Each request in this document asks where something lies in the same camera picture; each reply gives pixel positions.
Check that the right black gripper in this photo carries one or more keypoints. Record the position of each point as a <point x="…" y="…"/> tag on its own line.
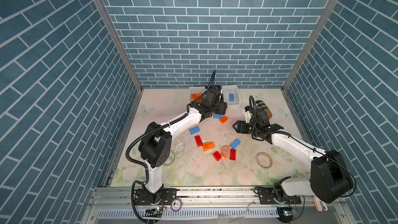
<point x="240" y="125"/>

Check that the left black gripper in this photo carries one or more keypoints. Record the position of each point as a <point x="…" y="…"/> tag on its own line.
<point x="222" y="108"/>

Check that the orange long lego chassis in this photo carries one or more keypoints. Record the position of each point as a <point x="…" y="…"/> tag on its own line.
<point x="196" y="97"/>

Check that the blue lego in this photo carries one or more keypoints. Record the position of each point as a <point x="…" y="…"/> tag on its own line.
<point x="194" y="130"/>
<point x="217" y="116"/>
<point x="231" y="97"/>
<point x="235" y="144"/>

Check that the red tall lego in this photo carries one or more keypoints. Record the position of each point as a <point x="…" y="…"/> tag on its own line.
<point x="198" y="141"/>

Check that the orange arch lego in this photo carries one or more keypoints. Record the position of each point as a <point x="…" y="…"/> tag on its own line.
<point x="225" y="151"/>

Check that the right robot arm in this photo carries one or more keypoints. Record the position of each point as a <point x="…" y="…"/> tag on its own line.
<point x="329" y="176"/>

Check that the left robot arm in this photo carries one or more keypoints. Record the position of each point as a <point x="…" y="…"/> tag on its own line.
<point x="155" y="146"/>

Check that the right white bin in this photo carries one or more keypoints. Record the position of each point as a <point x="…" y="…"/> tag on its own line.
<point x="226" y="90"/>

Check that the white bin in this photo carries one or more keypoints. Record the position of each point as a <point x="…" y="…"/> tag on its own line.
<point x="198" y="89"/>
<point x="226" y="90"/>

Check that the plaid glasses case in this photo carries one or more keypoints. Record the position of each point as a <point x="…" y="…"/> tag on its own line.
<point x="262" y="105"/>

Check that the left white bin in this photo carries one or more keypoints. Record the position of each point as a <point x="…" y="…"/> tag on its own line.
<point x="198" y="89"/>

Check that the white pink device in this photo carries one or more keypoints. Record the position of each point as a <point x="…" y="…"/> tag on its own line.
<point x="319" y="205"/>

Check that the purple tape roll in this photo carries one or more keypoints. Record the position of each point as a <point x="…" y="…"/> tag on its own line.
<point x="176" y="205"/>

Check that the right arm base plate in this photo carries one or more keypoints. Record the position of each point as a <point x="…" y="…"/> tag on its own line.
<point x="271" y="195"/>

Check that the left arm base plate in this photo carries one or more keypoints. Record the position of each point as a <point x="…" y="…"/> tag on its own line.
<point x="164" y="196"/>

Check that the metal front rail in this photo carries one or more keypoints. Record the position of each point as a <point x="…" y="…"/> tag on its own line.
<point x="222" y="205"/>

